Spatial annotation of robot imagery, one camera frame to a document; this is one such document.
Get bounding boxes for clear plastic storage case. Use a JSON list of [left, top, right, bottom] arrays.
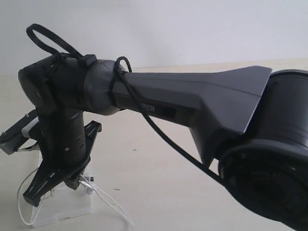
[[30, 182, 92, 228]]

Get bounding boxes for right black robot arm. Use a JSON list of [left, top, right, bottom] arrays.
[[18, 55, 308, 231]]

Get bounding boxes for white wired earphones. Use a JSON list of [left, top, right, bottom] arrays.
[[16, 166, 134, 227]]

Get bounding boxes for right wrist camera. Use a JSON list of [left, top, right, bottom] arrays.
[[0, 109, 41, 155]]

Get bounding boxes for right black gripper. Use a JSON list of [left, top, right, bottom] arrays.
[[23, 108, 102, 206]]

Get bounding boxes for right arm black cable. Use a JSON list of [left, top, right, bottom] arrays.
[[26, 23, 231, 191]]

